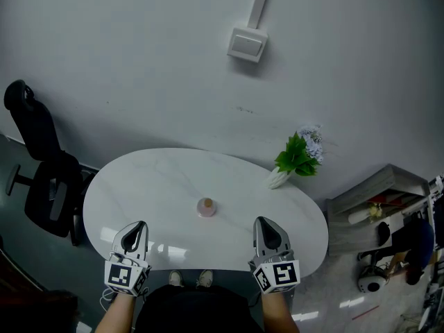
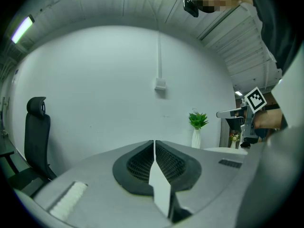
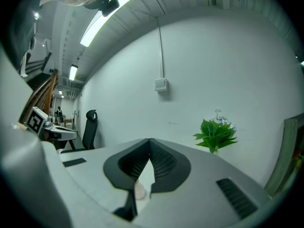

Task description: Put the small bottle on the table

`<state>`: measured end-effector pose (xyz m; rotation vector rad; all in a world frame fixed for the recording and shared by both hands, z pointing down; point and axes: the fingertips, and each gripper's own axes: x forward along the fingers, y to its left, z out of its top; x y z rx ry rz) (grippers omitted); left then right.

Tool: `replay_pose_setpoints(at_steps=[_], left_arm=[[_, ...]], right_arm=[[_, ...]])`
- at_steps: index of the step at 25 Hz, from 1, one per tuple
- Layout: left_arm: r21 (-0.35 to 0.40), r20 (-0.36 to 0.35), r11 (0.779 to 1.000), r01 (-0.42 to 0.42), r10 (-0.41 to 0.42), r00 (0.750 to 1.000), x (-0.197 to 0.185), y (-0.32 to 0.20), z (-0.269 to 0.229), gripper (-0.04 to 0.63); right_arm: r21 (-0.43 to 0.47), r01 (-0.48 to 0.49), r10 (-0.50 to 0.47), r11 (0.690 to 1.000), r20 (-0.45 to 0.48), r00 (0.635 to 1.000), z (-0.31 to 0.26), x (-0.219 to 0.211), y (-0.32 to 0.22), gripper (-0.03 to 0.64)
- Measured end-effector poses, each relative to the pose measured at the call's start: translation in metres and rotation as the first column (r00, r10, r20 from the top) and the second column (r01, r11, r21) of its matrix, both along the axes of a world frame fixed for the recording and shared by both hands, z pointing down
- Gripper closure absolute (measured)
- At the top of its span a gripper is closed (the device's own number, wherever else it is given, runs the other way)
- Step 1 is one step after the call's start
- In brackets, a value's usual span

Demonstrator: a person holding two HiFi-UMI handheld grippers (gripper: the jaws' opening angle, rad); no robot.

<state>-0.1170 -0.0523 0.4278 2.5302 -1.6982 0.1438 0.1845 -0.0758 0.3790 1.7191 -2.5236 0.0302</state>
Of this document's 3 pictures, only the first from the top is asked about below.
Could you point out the white vase with yellow flowers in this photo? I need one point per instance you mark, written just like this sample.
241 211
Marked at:
362 215

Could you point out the red stick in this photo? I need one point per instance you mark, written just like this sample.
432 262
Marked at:
365 312

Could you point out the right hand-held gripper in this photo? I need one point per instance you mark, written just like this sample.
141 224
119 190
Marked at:
282 272

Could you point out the person's left forearm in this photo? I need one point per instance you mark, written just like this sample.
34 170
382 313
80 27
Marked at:
116 314

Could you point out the person's right shoe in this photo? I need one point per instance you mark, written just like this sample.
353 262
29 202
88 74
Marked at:
205 278

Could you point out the white wall switch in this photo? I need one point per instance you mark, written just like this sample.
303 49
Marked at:
247 45

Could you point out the black office chair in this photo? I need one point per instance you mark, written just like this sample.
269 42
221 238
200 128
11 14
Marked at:
48 186

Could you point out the grey wooden shelf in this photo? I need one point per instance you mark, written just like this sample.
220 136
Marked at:
350 236

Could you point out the small pink bottle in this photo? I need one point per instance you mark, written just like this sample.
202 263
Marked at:
206 208

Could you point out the person's shoe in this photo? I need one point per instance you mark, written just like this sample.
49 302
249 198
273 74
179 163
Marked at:
205 278
176 278

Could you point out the person's right forearm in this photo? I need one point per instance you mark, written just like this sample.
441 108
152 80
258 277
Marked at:
279 312

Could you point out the green leaves with pale flowers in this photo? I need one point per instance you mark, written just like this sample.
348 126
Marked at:
297 158

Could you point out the white ribbed vase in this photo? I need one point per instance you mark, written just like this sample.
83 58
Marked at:
276 179

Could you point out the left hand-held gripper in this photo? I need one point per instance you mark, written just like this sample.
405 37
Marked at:
119 276

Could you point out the person's black clothing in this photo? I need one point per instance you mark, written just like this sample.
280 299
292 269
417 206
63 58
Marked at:
197 311

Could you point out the person's left shoe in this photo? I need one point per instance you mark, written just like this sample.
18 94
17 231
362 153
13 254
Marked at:
176 278

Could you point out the white marble table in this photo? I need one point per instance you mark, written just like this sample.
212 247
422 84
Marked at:
166 182

